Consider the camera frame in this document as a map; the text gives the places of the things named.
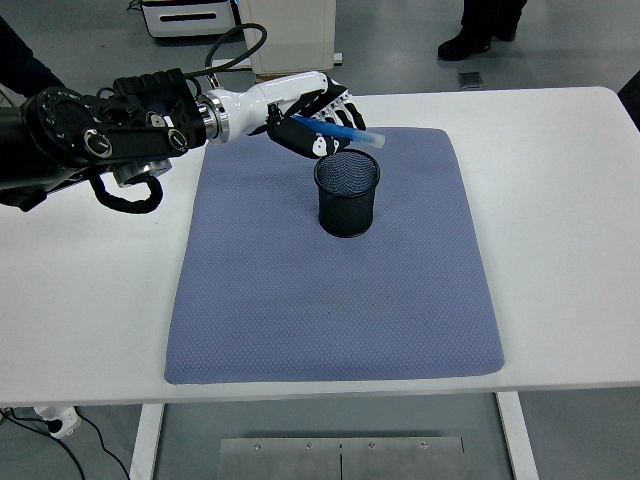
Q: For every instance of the grey metal plate with screws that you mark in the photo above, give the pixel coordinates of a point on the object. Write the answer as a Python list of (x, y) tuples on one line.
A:
[(280, 462)]

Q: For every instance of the white pedestal cabinet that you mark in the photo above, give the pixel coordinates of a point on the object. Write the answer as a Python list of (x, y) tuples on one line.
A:
[(295, 35)]

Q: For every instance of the blue marker with clear cap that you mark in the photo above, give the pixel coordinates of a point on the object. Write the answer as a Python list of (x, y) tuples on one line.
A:
[(350, 132)]

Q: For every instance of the person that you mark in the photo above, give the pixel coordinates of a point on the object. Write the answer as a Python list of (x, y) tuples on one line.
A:
[(20, 60), (460, 47)]

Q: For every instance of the blue-grey textured mat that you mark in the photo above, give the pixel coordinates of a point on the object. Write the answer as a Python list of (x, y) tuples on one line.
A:
[(325, 310)]

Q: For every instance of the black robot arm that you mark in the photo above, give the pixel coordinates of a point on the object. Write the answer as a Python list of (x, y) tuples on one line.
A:
[(125, 130)]

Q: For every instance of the white box-shaped appliance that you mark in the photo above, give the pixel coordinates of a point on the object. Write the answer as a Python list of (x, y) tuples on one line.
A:
[(180, 27)]

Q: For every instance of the metal floor socket plate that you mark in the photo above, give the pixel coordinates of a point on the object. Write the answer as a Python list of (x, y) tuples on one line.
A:
[(471, 80)]

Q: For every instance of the black mesh pen holder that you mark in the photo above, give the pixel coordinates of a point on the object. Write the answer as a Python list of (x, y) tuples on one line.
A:
[(347, 215)]

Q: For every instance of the white table leg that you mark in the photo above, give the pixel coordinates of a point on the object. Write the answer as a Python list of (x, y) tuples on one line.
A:
[(145, 445), (517, 440)]

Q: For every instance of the white power strip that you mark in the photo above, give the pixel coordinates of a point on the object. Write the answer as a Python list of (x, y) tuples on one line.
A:
[(60, 417)]

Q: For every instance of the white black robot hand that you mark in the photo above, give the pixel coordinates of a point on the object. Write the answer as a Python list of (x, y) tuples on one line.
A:
[(270, 97)]

